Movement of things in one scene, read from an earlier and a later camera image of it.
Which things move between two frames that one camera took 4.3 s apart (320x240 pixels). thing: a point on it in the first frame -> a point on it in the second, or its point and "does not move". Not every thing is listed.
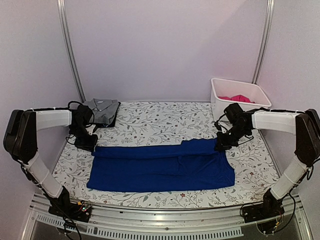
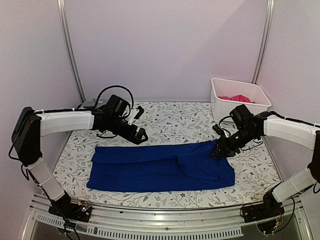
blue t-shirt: [194, 163] does not move
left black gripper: [89, 147] -> [130, 136]
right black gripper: [222, 144] -> [225, 149]
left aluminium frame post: [61, 7] does not move
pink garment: [239, 97] does not move
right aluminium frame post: [270, 11] does not move
